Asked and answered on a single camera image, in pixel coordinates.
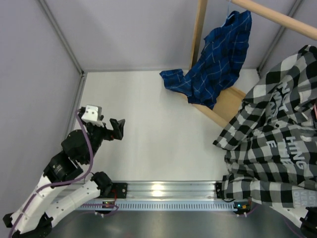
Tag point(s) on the light blue hanger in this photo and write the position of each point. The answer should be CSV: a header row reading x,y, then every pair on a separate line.
x,y
229,15

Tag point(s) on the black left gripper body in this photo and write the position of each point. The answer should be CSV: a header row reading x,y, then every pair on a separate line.
x,y
97,134

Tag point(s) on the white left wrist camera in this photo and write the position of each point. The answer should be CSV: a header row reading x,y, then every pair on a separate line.
x,y
92,114

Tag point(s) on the slotted grey cable duct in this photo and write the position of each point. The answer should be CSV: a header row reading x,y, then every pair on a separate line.
x,y
166,205

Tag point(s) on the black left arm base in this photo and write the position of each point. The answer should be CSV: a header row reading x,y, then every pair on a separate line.
x,y
117,190

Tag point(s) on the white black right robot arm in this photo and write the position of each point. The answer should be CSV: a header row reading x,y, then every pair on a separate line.
x,y
304,218

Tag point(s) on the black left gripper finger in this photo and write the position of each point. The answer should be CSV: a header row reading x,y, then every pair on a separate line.
x,y
117,125
117,133

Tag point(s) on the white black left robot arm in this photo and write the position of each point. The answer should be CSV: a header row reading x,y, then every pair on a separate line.
x,y
40,213

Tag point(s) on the blue plaid shirt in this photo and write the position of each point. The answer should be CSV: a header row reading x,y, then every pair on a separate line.
x,y
219,65

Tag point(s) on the aluminium mounting rail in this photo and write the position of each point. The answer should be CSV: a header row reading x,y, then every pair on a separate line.
x,y
192,190

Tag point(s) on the wooden clothes rack frame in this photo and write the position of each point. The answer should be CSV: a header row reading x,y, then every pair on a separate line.
x,y
230,99

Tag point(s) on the black white checkered shirt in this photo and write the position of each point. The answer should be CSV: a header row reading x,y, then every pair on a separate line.
x,y
286,94

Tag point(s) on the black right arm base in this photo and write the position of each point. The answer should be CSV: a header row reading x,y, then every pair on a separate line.
x,y
219,193

